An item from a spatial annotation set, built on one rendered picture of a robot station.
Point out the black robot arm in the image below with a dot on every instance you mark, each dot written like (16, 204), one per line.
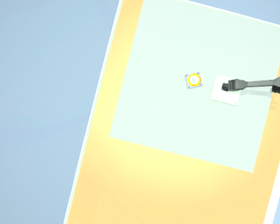
(236, 84)

